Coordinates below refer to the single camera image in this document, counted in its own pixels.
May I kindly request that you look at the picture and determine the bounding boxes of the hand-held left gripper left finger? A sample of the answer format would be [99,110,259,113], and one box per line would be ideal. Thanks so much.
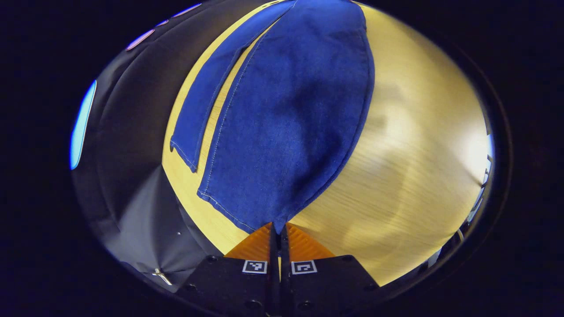
[182,222,279,316]

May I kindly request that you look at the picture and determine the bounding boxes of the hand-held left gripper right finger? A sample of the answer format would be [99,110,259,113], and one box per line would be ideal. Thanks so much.
[280,222,381,316]

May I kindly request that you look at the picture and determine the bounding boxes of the blue jeans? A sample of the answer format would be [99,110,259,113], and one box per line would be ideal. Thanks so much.
[170,0,376,234]

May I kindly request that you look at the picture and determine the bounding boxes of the silver clip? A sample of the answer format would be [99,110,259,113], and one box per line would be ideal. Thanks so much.
[152,268,174,286]

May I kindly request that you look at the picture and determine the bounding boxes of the black backdrop cloth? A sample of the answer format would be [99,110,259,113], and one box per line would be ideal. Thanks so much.
[70,0,277,292]

